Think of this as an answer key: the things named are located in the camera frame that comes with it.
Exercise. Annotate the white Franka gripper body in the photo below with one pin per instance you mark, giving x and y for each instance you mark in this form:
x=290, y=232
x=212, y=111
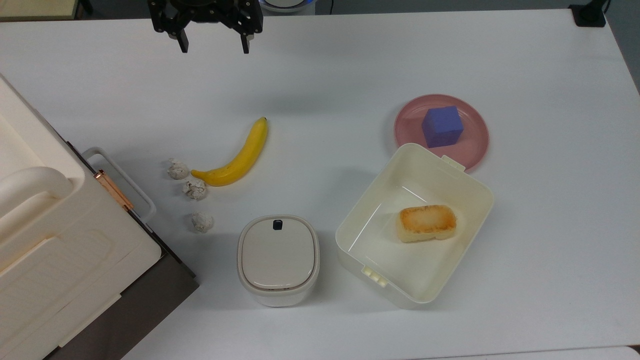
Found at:
x=206, y=10

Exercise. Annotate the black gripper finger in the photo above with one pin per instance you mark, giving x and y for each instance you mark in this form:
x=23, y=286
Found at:
x=172, y=22
x=247, y=22

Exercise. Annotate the purple cube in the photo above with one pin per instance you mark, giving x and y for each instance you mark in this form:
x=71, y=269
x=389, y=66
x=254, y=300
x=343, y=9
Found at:
x=442, y=126

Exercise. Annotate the cream plastic box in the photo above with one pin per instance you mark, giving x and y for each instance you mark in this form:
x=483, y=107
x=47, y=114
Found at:
x=372, y=235

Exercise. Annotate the pink round plate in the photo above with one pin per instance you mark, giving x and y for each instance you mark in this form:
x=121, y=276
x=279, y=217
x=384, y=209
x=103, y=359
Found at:
x=475, y=140

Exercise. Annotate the yellow banana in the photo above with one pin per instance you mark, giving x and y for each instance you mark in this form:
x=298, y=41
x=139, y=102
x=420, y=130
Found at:
x=242, y=160

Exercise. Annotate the wooden side table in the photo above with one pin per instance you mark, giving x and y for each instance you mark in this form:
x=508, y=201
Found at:
x=35, y=9

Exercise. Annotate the crumpled white paper ball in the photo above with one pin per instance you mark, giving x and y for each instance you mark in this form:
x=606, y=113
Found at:
x=195, y=189
x=202, y=222
x=177, y=169

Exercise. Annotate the copper oven latch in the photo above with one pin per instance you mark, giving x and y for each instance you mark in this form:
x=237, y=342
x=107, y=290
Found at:
x=115, y=191

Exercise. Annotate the white lidded bin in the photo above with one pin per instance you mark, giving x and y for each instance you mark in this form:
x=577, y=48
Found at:
x=278, y=257

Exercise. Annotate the large cream storage crate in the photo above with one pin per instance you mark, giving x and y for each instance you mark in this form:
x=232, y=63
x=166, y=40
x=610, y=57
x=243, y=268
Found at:
x=55, y=260

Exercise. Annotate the toasted bread piece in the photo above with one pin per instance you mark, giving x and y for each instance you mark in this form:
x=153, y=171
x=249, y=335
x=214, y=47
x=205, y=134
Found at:
x=426, y=223

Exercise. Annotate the black table clamp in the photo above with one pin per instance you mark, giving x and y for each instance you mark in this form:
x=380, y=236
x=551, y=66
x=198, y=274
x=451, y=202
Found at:
x=589, y=14

